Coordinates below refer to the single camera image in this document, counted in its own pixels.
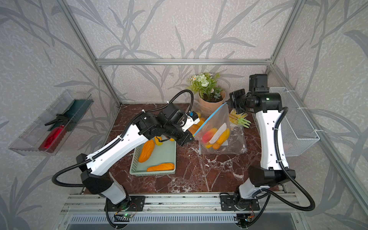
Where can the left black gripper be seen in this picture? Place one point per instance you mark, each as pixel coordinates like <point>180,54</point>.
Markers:
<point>184,139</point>

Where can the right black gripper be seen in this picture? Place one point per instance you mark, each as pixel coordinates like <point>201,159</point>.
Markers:
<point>233,96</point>

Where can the red mango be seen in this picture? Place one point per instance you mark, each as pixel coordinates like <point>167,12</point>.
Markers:
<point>209,135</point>

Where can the clear zip-top bag blue zipper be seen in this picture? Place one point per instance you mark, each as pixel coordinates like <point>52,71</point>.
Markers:
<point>218,119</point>

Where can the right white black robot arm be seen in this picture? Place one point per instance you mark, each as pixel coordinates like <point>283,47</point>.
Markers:
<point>273,169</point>

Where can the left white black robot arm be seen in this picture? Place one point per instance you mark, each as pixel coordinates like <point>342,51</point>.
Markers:
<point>142,128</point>

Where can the yellow orange mango small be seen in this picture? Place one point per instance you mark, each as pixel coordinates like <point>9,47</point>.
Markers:
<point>158,141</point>

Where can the large orange mango left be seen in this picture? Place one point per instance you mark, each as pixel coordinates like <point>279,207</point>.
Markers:
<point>146,151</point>

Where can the long orange mango front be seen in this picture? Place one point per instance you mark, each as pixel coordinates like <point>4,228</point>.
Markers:
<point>162,167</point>

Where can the stack of clear zip bags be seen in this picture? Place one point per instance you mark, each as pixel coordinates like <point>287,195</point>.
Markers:
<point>235,144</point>

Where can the green perforated plastic basket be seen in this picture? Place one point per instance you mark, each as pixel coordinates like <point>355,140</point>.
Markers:
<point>166,153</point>

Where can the yellow green garden gloves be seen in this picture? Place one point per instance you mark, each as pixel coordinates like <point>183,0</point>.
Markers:
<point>239,119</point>

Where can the potted artificial plant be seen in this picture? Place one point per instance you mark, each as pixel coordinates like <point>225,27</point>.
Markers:
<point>211,95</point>

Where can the dark green cloth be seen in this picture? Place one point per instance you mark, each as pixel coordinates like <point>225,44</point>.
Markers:
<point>75,112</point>

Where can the black pruning shears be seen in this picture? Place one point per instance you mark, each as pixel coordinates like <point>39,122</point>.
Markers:
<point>62,119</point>

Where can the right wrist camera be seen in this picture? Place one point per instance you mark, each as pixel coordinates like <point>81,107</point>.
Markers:
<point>258,83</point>

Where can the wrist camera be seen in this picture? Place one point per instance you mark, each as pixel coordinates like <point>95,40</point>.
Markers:
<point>258,83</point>
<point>175,114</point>

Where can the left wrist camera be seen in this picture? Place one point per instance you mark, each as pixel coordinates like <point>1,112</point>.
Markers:
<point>175,114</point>

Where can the white wire mesh basket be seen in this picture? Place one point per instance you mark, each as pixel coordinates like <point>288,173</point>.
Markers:
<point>298,134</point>

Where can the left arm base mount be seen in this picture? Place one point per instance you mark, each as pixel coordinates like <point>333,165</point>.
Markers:
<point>131,204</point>

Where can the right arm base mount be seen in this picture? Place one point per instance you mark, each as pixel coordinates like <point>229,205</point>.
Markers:
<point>235,203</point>

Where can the red handled brush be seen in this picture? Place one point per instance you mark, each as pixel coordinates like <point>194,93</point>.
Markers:
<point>54,138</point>

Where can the clear plastic wall tray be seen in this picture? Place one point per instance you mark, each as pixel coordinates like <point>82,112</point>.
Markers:
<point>46,135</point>

